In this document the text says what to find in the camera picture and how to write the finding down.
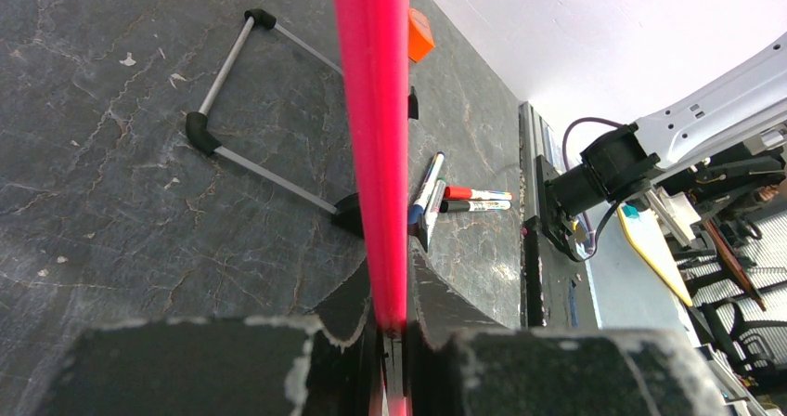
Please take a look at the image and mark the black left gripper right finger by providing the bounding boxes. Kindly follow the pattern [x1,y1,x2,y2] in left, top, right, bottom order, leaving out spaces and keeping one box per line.
[406,253,728,415]

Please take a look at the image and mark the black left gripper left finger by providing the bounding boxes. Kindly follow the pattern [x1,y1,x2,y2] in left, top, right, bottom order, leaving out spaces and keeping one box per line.
[36,266,379,415]

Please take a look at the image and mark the pink framed whiteboard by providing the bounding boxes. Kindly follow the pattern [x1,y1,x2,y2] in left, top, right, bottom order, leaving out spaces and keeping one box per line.
[329,0,412,416]

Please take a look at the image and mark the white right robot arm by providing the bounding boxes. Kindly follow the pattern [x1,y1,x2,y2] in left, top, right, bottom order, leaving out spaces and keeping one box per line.
[539,36,786,218]

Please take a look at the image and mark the black whiteboard marker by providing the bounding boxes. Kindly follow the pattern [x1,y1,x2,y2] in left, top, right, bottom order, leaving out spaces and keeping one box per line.
[439,200,511,214]

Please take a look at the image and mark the blue whiteboard marker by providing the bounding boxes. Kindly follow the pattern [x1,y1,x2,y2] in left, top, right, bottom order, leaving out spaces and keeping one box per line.
[407,151,445,225]

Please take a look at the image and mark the red whiteboard marker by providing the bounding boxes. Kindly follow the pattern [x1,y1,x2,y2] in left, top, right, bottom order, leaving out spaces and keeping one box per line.
[444,186,513,201]

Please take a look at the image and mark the yellow flat object outside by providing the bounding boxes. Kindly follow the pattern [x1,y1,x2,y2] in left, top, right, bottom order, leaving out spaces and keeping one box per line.
[617,205,694,307]

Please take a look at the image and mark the orange semicircle toy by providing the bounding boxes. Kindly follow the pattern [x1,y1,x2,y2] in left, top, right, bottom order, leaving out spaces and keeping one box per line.
[408,8,435,63]

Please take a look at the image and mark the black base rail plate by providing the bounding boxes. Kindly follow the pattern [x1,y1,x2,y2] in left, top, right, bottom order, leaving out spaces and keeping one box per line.
[521,155,600,330]

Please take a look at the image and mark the whiteboard wire easel stand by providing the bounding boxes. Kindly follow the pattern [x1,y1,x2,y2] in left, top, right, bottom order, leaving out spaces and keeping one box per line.
[185,7,420,239]

